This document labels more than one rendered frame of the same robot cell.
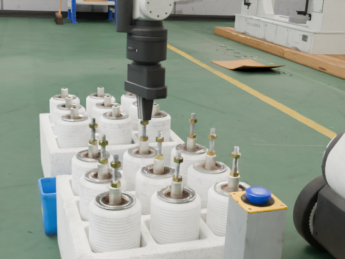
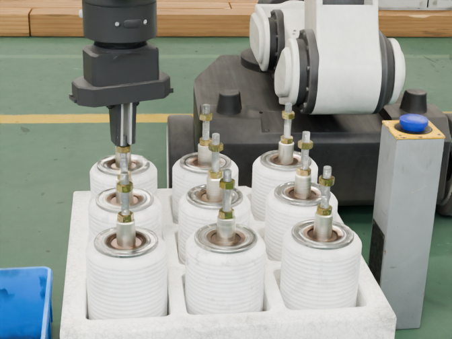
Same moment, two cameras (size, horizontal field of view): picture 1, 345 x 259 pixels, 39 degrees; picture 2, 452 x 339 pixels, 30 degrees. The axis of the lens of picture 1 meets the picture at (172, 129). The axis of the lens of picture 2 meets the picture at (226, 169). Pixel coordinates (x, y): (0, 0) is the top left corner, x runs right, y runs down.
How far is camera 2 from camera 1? 1.26 m
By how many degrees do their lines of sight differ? 73
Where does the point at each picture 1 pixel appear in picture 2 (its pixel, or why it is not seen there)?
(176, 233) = not seen: hidden behind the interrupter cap
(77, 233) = (311, 315)
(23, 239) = not seen: outside the picture
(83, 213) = (245, 307)
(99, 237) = (352, 285)
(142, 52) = (153, 21)
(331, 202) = (234, 143)
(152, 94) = (167, 87)
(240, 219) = (428, 153)
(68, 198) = (177, 321)
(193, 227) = not seen: hidden behind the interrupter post
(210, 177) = (235, 170)
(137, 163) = (157, 214)
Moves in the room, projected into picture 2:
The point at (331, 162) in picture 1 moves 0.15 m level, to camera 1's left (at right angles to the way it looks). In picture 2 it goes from (328, 77) to (318, 105)
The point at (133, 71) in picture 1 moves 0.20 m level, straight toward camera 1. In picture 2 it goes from (117, 64) to (286, 73)
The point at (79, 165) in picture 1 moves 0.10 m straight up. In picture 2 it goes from (154, 262) to (153, 182)
